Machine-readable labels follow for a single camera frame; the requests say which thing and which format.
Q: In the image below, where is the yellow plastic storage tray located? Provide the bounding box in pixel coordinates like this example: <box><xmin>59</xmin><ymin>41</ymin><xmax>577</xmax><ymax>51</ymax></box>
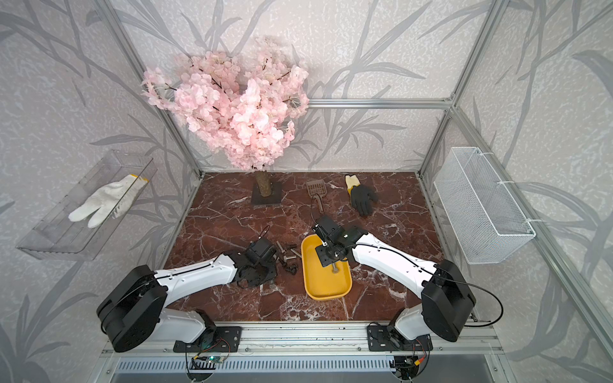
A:
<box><xmin>301</xmin><ymin>235</ymin><xmax>353</xmax><ymax>301</ymax></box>

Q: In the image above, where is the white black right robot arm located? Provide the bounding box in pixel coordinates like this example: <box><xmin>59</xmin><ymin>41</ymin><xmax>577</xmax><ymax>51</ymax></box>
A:
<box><xmin>313</xmin><ymin>215</ymin><xmax>477</xmax><ymax>342</ymax></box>

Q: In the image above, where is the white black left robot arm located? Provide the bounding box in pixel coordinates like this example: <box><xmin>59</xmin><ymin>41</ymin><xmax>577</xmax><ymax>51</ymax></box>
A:
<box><xmin>97</xmin><ymin>237</ymin><xmax>277</xmax><ymax>353</ymax></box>

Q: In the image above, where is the black yellow work glove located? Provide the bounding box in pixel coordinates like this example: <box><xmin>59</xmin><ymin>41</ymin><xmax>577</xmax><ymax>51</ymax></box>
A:
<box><xmin>345</xmin><ymin>175</ymin><xmax>378</xmax><ymax>217</ymax></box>

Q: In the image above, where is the brown plastic slotted scoop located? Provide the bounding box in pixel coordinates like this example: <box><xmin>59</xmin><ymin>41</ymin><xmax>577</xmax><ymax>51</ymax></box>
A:
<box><xmin>306</xmin><ymin>180</ymin><xmax>327</xmax><ymax>215</ymax></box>

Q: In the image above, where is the left controller circuit board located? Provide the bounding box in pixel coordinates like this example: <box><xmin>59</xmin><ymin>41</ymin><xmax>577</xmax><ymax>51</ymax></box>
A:
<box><xmin>187</xmin><ymin>354</ymin><xmax>229</xmax><ymax>371</ymax></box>

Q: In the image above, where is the white cotton glove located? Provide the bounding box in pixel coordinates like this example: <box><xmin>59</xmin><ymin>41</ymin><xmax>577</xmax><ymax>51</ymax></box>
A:
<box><xmin>68</xmin><ymin>174</ymin><xmax>148</xmax><ymax>228</ymax></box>

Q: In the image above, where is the pink artificial blossom tree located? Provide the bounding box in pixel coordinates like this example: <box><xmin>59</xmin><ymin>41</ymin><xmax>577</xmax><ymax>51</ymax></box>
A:
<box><xmin>142</xmin><ymin>40</ymin><xmax>310</xmax><ymax>206</ymax></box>

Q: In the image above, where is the aluminium front rail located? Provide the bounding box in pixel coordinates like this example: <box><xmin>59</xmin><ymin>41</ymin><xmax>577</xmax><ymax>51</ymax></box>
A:
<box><xmin>100</xmin><ymin>320</ymin><xmax>504</xmax><ymax>357</ymax></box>

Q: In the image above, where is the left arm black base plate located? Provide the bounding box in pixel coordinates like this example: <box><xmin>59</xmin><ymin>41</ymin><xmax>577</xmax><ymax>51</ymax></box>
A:
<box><xmin>172</xmin><ymin>327</ymin><xmax>243</xmax><ymax>354</ymax></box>

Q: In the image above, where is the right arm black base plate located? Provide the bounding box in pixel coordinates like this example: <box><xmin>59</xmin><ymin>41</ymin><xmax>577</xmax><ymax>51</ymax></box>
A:
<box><xmin>367</xmin><ymin>322</ymin><xmax>433</xmax><ymax>354</ymax></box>

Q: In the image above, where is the white wire mesh basket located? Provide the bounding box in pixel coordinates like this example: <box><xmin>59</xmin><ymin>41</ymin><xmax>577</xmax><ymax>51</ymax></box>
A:
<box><xmin>434</xmin><ymin>147</ymin><xmax>536</xmax><ymax>265</ymax></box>

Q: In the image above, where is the clear acrylic wall shelf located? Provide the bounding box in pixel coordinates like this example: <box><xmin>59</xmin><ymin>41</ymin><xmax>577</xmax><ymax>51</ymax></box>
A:
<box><xmin>17</xmin><ymin>150</ymin><xmax>157</xmax><ymax>261</ymax></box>

